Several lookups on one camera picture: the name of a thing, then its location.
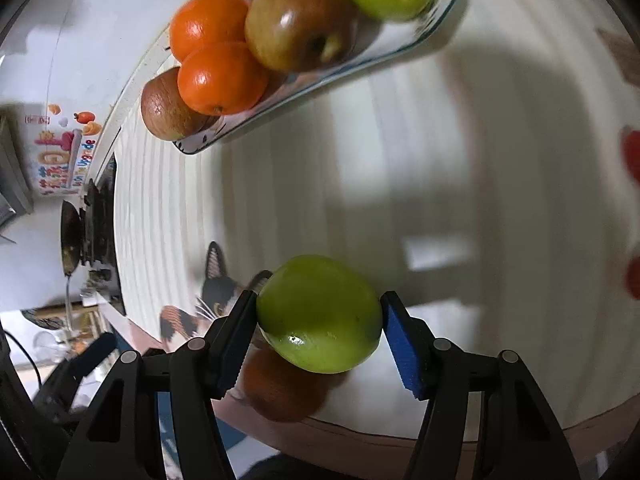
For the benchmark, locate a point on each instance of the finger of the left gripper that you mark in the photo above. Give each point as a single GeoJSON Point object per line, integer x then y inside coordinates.
{"type": "Point", "coordinates": [97, 354]}

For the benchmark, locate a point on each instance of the small orange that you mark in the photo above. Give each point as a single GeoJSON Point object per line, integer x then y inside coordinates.
{"type": "Point", "coordinates": [222, 79]}

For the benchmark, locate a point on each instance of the brown apple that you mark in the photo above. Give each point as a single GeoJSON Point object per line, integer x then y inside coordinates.
{"type": "Point", "coordinates": [164, 112]}
{"type": "Point", "coordinates": [296, 36]}

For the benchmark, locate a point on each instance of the black range hood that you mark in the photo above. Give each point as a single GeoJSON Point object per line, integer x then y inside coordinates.
{"type": "Point", "coordinates": [16, 195]}

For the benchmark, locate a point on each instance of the oval floral ceramic plate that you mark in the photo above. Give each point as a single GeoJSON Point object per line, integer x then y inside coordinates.
{"type": "Point", "coordinates": [376, 44]}

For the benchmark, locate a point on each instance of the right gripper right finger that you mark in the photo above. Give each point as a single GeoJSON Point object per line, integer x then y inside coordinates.
{"type": "Point", "coordinates": [418, 355]}

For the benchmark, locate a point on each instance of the green apple front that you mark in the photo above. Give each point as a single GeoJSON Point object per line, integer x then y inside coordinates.
{"type": "Point", "coordinates": [319, 315]}

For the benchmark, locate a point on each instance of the cherry tomato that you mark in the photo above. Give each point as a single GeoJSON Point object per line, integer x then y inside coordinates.
{"type": "Point", "coordinates": [631, 152]}
{"type": "Point", "coordinates": [632, 278]}

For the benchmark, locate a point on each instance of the colourful wall sticker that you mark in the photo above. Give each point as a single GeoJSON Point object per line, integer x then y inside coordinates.
{"type": "Point", "coordinates": [60, 145]}

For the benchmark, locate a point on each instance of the dark red-orange tangerine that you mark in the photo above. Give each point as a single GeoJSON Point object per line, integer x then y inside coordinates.
{"type": "Point", "coordinates": [282, 392]}

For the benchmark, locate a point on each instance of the black gas stove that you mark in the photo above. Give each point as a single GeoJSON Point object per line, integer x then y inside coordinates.
{"type": "Point", "coordinates": [100, 249]}

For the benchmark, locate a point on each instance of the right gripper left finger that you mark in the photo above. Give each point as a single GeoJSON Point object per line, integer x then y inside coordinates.
{"type": "Point", "coordinates": [230, 336]}

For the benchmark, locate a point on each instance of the small brown card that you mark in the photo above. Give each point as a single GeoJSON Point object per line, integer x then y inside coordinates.
{"type": "Point", "coordinates": [625, 54]}

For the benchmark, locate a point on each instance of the large orange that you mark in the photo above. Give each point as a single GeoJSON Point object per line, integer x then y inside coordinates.
{"type": "Point", "coordinates": [201, 22]}

